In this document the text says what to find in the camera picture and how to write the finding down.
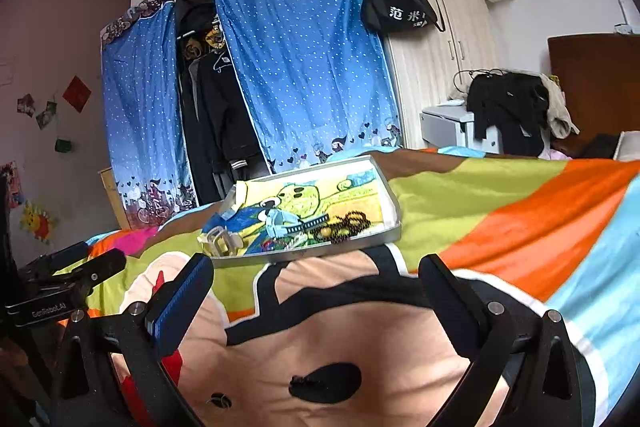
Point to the brown wooden headboard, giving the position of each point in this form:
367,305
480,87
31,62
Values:
600,82

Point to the colourful printed blanket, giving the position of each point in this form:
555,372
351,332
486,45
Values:
500,217

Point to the blue watch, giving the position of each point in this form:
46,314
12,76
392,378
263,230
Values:
275,222

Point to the beige garment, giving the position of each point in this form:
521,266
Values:
557,112

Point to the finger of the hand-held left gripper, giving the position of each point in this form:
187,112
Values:
65,252
102,264

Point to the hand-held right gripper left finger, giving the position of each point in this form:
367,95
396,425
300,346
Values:
184,302

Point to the blue dotted curtain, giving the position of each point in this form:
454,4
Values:
145,107
300,57

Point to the light wooden box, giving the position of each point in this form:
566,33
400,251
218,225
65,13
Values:
111,197

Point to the cartoon wall poster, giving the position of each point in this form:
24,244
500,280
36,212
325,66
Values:
11,184

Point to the small green wall ornament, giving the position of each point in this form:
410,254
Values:
64,145

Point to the red paper wall square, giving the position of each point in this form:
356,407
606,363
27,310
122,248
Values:
76,93

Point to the white cabinet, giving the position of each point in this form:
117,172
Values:
440,127

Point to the yellow cartoon wall sticker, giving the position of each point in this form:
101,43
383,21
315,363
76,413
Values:
39,222

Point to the hanging dark clothes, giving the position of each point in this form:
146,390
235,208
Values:
225,117

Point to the light wooden wardrobe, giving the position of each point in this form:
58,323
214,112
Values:
435,72

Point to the silver tray with cartoon picture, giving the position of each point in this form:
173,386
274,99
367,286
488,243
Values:
350,187

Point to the wall photos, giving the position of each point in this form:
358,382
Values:
45,117

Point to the black jacket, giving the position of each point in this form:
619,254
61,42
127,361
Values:
505,107

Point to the cream paper piece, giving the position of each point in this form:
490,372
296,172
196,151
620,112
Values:
234,202

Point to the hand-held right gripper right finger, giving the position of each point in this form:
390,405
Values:
450,302

